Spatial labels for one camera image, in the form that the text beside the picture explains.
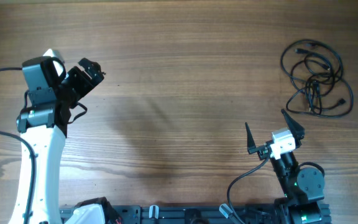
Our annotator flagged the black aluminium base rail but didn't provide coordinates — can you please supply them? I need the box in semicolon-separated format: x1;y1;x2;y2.
59;203;332;224

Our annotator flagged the black HDMI cable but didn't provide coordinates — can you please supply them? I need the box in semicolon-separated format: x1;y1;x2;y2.
280;39;344;114

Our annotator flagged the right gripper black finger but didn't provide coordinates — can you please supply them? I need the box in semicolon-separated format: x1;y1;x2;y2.
245;122;257;154
281;109;305;140

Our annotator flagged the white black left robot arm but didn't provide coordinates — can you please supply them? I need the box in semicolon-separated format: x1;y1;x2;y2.
9;56;105;223

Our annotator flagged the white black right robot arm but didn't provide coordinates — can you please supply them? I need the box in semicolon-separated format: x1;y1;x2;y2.
246;110;332;223

